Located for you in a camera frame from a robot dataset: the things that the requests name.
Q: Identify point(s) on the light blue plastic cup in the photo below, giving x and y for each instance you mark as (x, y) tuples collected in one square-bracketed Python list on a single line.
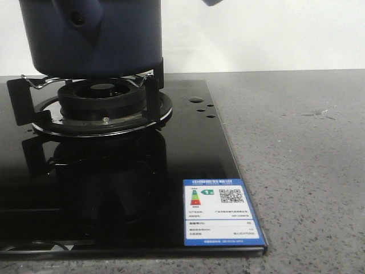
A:
[(211, 2)]

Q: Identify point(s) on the dark blue cooking pot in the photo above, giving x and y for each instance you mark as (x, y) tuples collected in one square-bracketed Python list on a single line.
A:
[(93, 39)]

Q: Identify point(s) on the black pot support grate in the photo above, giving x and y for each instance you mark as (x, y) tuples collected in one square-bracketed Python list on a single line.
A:
[(47, 119)]

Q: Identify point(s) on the black glass gas stove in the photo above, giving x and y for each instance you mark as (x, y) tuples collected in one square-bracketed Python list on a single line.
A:
[(119, 197)]

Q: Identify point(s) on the blue energy label sticker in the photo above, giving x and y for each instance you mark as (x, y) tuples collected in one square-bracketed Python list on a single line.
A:
[(218, 213)]

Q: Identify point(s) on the black gas burner head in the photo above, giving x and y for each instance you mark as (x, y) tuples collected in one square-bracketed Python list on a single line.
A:
[(94, 99)]

